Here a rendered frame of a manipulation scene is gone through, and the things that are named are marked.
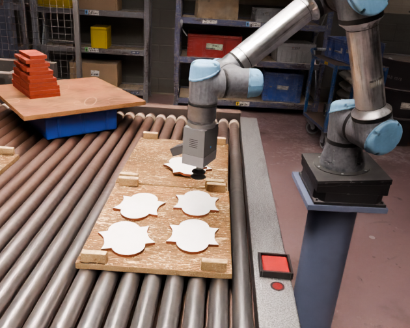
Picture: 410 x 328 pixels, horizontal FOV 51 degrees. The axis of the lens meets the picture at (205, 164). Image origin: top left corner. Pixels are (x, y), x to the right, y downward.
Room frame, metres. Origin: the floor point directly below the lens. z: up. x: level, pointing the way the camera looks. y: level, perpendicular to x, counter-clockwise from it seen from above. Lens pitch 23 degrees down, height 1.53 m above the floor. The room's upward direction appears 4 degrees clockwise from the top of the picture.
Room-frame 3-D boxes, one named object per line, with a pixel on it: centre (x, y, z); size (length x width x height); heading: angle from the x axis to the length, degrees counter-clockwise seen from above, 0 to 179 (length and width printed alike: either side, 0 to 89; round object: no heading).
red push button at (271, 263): (0.84, -0.18, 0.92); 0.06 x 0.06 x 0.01; 89
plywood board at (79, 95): (1.82, 0.62, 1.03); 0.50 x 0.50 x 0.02; 39
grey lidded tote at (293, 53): (5.54, -0.99, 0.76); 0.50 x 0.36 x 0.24; 98
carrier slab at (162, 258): (0.99, 0.10, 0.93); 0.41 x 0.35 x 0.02; 0
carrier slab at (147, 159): (1.41, 0.09, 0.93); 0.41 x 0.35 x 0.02; 178
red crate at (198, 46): (5.54, -0.01, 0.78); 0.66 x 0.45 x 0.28; 92
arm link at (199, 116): (1.09, 0.02, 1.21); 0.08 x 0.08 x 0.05
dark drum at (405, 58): (4.68, -2.08, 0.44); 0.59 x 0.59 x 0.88
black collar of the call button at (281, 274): (0.84, -0.18, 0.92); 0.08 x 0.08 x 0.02; 89
